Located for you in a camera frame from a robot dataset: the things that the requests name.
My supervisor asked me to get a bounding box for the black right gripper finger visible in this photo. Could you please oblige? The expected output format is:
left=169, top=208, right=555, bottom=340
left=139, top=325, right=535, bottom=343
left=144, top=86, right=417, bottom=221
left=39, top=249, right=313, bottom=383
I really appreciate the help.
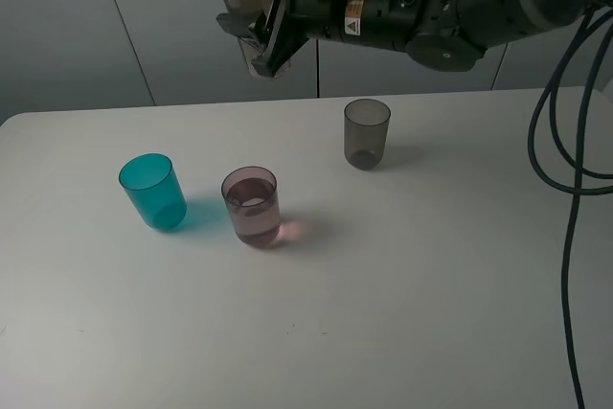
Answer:
left=252, top=0, right=307, bottom=77
left=216, top=11, right=263, bottom=40

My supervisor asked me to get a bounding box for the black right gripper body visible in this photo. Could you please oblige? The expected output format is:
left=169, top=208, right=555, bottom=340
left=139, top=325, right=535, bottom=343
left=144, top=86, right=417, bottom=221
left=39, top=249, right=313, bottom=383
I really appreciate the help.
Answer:
left=261, top=0, right=461, bottom=54

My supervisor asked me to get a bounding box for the grey transparent plastic cup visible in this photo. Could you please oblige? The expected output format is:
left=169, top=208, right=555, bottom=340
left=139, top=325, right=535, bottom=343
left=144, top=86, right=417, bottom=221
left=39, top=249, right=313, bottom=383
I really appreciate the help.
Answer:
left=344, top=99, right=391, bottom=170

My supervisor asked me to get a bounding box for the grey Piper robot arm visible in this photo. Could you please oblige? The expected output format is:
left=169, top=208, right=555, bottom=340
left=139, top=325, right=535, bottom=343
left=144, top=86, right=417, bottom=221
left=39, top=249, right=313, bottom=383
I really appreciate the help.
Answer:
left=216, top=0, right=604, bottom=79

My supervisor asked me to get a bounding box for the thick black cable bundle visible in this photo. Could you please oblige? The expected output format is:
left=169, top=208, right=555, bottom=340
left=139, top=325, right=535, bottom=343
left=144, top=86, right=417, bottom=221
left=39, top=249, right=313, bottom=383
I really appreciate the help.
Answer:
left=528, top=0, right=613, bottom=409

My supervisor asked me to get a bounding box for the pink transparent plastic cup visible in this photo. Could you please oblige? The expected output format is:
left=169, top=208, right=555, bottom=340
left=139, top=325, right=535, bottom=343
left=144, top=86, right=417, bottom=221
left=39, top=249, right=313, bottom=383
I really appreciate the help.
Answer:
left=221, top=166, right=281, bottom=248

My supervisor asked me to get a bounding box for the teal transparent plastic cup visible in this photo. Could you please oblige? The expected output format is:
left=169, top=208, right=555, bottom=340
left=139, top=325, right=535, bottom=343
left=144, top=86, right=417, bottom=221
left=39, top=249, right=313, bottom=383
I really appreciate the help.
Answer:
left=119, top=153, right=187, bottom=232

